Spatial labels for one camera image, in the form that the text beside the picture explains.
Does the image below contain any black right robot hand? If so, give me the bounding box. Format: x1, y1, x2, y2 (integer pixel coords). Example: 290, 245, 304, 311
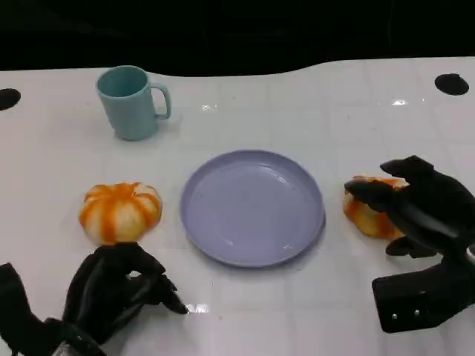
344, 154, 475, 268

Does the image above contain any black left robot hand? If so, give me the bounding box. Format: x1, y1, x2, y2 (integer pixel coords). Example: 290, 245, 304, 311
62, 243, 191, 346

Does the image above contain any orange white toy bread roll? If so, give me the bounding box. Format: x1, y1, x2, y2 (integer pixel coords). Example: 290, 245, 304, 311
77, 181, 163, 246
343, 175, 410, 239

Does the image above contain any black round table grommet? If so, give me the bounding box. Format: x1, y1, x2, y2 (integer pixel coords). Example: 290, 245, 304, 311
0, 88, 22, 111
434, 73, 471, 96

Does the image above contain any lilac plate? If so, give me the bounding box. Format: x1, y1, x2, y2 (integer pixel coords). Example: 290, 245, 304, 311
180, 149, 327, 268

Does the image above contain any pale green mug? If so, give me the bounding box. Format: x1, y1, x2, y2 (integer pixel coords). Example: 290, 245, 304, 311
96, 65, 172, 142

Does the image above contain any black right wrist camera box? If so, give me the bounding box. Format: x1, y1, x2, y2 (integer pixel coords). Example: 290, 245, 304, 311
372, 257, 475, 334

